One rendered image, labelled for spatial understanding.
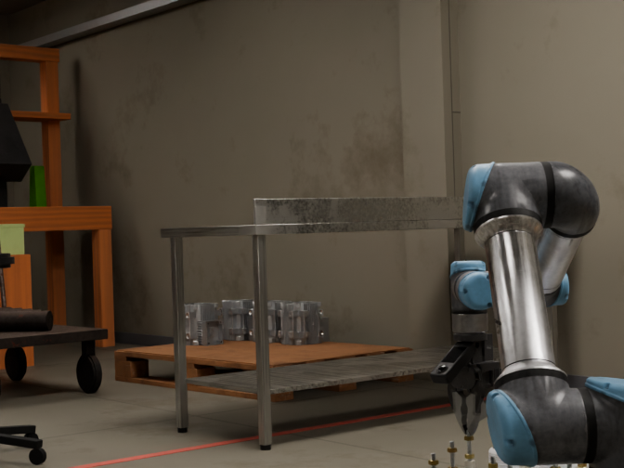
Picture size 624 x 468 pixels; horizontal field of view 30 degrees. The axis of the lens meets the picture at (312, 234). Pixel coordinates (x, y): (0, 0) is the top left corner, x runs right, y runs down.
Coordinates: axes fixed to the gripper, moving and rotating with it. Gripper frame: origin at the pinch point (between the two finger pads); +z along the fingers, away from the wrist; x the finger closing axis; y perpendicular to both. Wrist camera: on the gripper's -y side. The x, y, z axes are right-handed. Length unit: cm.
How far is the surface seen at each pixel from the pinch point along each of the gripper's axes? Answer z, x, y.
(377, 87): -119, 290, 253
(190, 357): 18, 316, 144
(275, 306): -2, 337, 215
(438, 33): -138, 231, 240
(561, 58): -118, 165, 251
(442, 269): -22, 233, 240
